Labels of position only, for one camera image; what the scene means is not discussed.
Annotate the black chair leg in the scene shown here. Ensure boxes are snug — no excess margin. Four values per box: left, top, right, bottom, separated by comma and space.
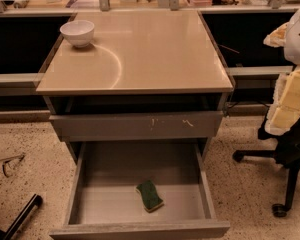
0, 194, 43, 240

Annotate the open grey middle drawer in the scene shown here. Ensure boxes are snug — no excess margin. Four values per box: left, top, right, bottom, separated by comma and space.
50, 140, 230, 240

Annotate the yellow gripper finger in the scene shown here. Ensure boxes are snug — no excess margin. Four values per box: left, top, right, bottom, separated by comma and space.
263, 23, 287, 48
265, 66, 300, 136

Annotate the closed grey top drawer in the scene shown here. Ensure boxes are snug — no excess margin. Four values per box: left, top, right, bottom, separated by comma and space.
50, 111, 223, 142

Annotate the green yellow sponge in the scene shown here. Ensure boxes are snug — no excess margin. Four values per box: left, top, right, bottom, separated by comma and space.
136, 180, 164, 213

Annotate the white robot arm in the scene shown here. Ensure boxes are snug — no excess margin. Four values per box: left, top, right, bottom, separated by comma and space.
263, 8, 300, 136

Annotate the white ceramic bowl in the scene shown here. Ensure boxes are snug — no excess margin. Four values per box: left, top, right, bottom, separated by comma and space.
60, 20, 95, 47

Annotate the cable on floor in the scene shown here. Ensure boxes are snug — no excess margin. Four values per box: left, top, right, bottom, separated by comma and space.
0, 153, 26, 178

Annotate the black office chair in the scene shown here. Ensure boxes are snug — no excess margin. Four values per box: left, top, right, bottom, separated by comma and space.
232, 118, 300, 217

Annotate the grey drawer cabinet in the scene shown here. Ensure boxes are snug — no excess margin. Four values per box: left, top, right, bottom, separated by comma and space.
37, 10, 233, 158

